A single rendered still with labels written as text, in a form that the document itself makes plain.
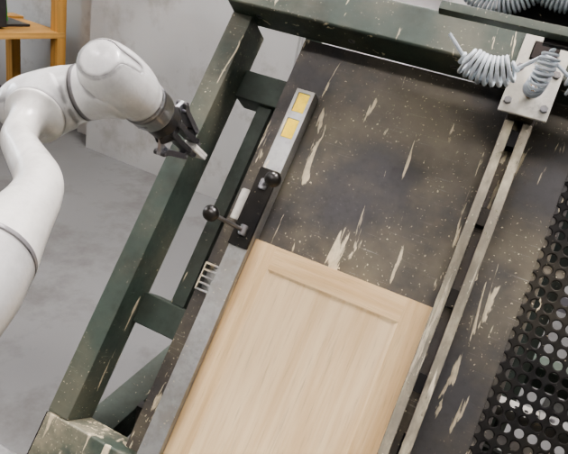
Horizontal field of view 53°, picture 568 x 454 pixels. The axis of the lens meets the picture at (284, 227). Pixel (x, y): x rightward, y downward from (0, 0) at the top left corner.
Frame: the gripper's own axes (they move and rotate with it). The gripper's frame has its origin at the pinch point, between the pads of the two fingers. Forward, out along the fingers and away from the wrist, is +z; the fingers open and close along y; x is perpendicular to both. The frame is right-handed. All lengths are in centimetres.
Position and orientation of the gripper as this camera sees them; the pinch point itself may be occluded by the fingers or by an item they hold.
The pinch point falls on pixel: (195, 150)
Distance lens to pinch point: 132.7
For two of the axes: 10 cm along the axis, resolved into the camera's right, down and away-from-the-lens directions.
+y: -3.9, 9.1, -1.3
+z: 2.4, 2.4, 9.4
